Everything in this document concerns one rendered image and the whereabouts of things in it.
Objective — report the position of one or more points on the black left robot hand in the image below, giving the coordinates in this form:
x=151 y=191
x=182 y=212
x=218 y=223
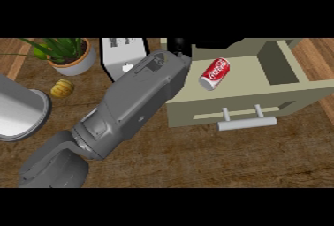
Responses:
x=178 y=44

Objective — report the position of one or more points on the red soda can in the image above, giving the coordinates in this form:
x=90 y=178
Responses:
x=215 y=73

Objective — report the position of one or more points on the white appliance with black edge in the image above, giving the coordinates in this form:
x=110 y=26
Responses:
x=124 y=56

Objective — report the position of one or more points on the beige wooden drawer cabinet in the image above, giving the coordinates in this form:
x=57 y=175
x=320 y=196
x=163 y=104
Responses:
x=247 y=70

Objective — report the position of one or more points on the green plant in white pot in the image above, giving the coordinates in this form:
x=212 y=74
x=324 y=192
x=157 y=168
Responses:
x=70 y=58

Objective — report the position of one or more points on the large grey metal pot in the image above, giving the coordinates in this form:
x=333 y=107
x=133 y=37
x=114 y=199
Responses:
x=17 y=111

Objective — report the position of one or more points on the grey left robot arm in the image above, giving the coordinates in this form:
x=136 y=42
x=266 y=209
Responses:
x=139 y=94

